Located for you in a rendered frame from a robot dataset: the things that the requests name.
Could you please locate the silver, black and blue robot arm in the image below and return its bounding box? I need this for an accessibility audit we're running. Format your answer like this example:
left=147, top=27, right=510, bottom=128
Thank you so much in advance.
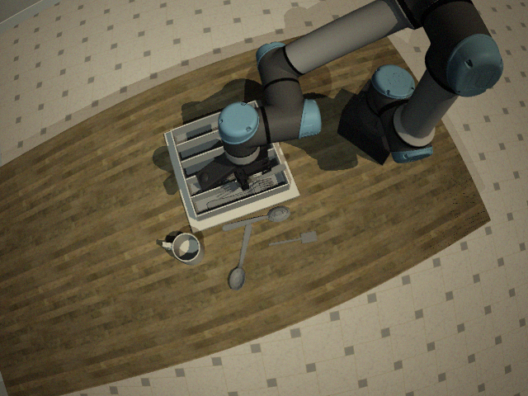
left=196, top=0, right=503, bottom=191

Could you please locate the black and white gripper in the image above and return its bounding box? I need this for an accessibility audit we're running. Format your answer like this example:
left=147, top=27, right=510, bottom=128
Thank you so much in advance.
left=231, top=144, right=271, bottom=190

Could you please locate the grey mug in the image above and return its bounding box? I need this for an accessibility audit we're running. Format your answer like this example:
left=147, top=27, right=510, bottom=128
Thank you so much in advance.
left=163, top=233, right=205, bottom=266

